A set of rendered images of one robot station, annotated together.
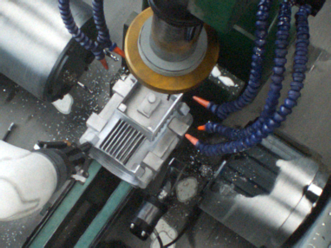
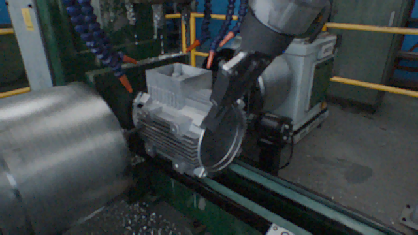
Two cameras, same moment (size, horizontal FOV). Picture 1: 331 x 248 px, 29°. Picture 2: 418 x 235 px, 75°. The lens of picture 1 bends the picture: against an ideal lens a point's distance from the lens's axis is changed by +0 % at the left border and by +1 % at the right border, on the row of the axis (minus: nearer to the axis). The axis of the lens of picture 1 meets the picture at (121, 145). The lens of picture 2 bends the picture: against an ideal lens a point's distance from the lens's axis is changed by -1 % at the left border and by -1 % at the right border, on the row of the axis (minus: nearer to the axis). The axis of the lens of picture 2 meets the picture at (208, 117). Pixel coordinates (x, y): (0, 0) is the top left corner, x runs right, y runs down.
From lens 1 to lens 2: 1.30 m
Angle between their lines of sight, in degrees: 63
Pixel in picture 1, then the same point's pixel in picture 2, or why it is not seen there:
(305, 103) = not seen: hidden behind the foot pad
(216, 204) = (266, 77)
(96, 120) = (179, 119)
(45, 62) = (95, 108)
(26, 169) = not seen: outside the picture
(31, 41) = (57, 108)
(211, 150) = (243, 12)
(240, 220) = (277, 72)
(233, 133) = (227, 20)
